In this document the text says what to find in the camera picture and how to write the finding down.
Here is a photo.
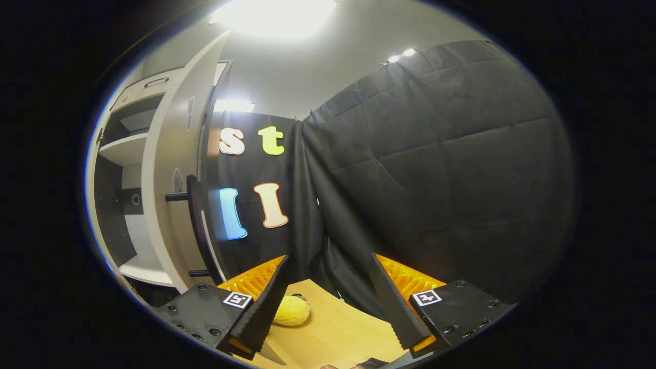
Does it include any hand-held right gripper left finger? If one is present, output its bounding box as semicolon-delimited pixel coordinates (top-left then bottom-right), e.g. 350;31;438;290
156;255;290;360

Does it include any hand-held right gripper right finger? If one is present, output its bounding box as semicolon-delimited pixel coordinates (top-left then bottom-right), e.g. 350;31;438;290
369;253;510;359

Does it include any grey cabinet door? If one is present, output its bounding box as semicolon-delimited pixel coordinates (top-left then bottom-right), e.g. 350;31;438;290
141;31;231;294

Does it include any white and grey cabinet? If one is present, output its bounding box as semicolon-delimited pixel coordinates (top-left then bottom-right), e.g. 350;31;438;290
94;59;234;288

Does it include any white cabinet drawer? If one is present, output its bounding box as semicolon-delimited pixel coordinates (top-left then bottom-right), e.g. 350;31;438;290
110;69;182;113

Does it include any yellow plush toy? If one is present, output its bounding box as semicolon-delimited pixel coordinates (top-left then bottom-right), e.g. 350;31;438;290
273;295;311;327

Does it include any black backdrop cloth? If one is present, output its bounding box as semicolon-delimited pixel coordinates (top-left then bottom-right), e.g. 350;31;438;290
215;40;573;321

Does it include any small ceiling light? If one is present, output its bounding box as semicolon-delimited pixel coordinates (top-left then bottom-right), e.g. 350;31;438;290
387;48;418;65
213;99;255;113

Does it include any large ceiling light panel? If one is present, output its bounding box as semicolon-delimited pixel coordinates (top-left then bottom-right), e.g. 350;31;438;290
210;0;339;39

